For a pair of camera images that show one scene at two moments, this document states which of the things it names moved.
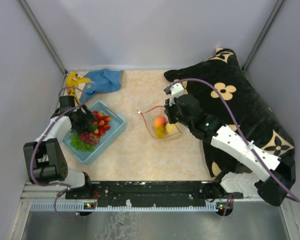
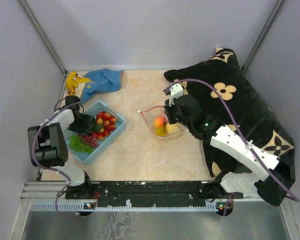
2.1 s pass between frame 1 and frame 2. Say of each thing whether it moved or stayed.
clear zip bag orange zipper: stayed
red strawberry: moved
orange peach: stayed
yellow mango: stayed
